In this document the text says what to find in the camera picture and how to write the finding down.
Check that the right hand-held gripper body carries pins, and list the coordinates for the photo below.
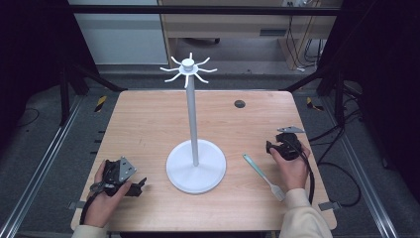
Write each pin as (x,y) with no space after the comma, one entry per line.
(288,147)

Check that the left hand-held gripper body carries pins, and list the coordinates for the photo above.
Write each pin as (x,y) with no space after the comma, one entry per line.
(123,169)

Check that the person's right hand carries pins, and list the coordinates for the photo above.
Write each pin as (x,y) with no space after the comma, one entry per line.
(292,173)

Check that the person's left hand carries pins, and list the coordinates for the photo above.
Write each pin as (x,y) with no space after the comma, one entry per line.
(102,205)

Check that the yellow black striped tape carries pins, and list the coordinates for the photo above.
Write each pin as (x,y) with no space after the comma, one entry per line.
(312,104)
(100,103)

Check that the grey round table grommet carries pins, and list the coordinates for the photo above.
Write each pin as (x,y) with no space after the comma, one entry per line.
(239,103)

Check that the grey table clamp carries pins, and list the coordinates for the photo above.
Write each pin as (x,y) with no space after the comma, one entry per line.
(75,205)
(329,206)

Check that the white hook stand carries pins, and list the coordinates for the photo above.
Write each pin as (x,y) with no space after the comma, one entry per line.
(192,115)

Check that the light wooden desk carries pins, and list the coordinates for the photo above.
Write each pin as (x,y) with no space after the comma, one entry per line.
(231,24)

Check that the white cabinet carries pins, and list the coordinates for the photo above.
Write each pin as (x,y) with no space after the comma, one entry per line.
(122,38)

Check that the aluminium floor rail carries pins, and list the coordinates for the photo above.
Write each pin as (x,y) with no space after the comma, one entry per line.
(39,162)
(360,165)

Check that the black metal frame stand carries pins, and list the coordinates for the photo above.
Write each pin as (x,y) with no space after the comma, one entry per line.
(338,92)
(66,95)

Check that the black horizontal frame bar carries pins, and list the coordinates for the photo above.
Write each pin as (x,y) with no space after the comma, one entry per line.
(198,10)

